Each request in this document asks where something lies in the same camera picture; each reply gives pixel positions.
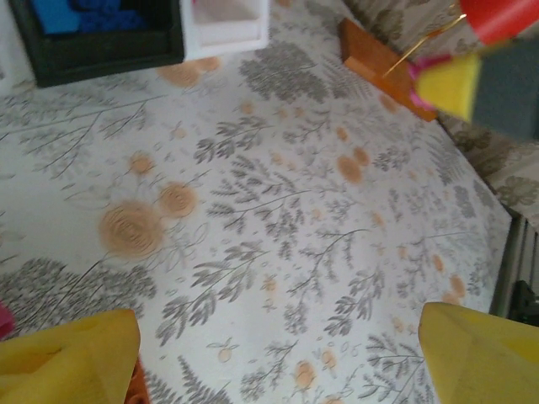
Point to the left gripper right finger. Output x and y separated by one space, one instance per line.
484 362

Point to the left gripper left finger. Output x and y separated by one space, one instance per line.
63 366

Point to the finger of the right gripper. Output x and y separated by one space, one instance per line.
450 86

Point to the blue lego brick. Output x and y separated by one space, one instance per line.
54 17
118 17

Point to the red plastic cup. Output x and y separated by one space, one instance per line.
501 17

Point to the orange lego brick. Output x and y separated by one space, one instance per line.
137 385

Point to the brown wooden base block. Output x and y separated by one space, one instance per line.
370 54

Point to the white rectangular container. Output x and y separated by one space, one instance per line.
227 38

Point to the black rectangular container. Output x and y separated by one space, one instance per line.
105 54

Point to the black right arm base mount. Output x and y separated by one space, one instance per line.
524 303

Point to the aluminium frame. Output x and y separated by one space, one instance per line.
522 248

